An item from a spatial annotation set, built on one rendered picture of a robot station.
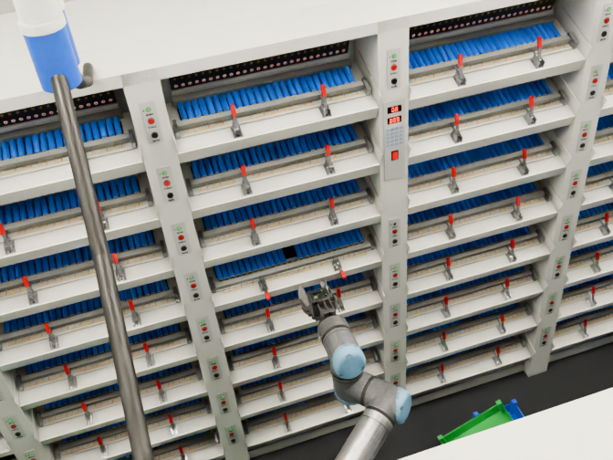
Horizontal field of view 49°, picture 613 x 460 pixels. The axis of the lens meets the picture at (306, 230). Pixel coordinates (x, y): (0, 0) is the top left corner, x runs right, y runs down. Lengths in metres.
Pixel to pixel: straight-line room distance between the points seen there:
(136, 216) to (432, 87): 0.97
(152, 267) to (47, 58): 1.20
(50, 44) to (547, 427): 0.88
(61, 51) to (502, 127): 1.59
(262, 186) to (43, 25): 1.15
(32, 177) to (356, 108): 0.93
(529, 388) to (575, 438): 2.29
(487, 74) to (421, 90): 0.22
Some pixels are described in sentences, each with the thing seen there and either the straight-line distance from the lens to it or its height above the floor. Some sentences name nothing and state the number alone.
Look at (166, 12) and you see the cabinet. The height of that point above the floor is 1.81.
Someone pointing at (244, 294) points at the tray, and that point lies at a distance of 2.32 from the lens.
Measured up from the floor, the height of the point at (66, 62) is 2.13.
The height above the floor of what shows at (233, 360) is 0.59.
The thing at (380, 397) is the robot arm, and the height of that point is 1.01.
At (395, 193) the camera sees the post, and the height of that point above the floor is 1.22.
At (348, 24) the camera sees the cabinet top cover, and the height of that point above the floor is 1.81.
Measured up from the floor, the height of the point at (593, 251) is 0.59.
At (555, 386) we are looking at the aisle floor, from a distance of 3.31.
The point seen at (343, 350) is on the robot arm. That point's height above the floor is 1.13.
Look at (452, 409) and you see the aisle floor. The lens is 3.16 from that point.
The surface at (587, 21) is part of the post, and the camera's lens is 2.35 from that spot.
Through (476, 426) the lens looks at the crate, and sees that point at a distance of 3.04.
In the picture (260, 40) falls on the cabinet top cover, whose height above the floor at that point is 1.81.
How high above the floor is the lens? 2.52
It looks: 38 degrees down
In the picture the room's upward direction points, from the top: 6 degrees counter-clockwise
